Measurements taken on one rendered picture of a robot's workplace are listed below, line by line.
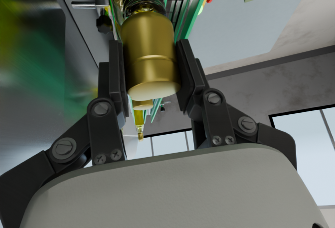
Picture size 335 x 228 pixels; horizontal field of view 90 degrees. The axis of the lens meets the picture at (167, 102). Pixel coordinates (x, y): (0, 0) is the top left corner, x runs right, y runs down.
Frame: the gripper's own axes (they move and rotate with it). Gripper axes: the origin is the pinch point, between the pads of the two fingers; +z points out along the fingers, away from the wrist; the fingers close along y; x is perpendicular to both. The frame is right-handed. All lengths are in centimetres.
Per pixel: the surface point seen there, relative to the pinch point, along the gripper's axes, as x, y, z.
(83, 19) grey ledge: -19.5, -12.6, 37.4
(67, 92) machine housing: -22.5, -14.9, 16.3
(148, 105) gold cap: -14.4, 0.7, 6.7
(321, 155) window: -218, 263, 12
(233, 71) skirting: -210, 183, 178
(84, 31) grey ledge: -24.1, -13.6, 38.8
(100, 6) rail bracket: -9.5, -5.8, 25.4
